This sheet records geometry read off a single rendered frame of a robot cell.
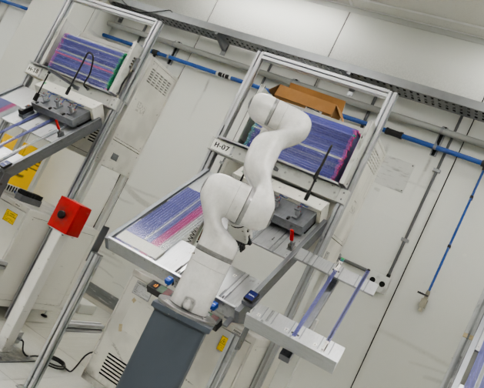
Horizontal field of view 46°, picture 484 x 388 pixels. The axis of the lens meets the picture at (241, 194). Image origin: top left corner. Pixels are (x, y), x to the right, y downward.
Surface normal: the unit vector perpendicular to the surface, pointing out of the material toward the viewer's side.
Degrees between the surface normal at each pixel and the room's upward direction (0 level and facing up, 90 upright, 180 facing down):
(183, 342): 90
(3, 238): 90
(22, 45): 90
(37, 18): 90
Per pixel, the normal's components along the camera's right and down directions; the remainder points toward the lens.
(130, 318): -0.36, -0.25
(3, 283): 0.82, 0.37
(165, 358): -0.04, -0.10
